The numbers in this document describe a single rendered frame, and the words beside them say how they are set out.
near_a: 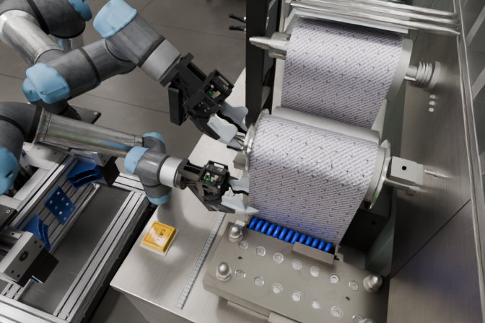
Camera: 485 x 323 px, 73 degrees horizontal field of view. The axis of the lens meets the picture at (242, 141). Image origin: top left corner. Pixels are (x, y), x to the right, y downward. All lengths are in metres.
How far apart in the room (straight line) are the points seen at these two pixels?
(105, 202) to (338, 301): 1.47
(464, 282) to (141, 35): 0.59
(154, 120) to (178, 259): 1.77
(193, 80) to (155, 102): 2.15
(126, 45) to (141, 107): 2.13
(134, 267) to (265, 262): 0.37
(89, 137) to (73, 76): 0.29
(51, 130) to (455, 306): 0.87
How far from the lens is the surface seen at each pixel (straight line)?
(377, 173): 0.66
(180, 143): 2.41
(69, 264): 1.89
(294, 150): 0.65
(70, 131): 0.95
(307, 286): 0.81
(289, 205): 0.77
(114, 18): 0.64
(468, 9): 0.88
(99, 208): 1.98
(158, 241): 0.98
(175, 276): 0.96
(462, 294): 0.47
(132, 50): 0.64
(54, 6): 1.06
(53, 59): 0.73
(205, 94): 0.61
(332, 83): 0.79
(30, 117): 0.93
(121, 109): 2.80
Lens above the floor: 1.79
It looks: 49 degrees down
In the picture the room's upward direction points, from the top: straight up
